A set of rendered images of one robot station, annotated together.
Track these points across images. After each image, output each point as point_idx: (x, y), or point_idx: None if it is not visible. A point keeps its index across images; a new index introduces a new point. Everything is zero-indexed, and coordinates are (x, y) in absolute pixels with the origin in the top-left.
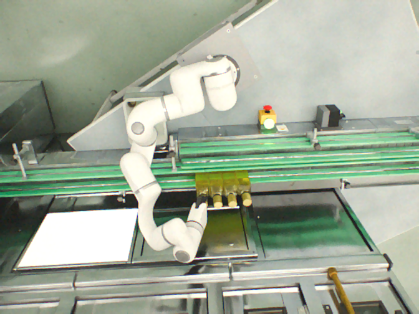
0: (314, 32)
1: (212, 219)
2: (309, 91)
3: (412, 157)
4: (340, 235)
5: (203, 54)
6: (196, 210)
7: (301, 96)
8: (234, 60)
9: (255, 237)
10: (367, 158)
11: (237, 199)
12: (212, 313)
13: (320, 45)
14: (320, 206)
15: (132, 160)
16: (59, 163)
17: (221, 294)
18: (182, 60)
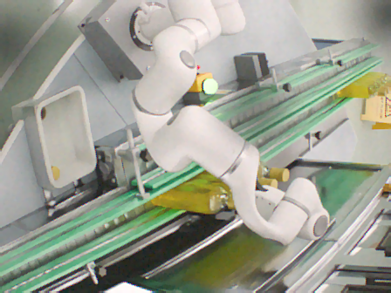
0: None
1: (239, 240)
2: (220, 40)
3: (336, 88)
4: (353, 177)
5: (128, 6)
6: (270, 191)
7: (215, 48)
8: (163, 5)
9: None
10: (316, 97)
11: (219, 223)
12: (366, 262)
13: None
14: (309, 176)
15: (203, 112)
16: None
17: (352, 255)
18: (105, 19)
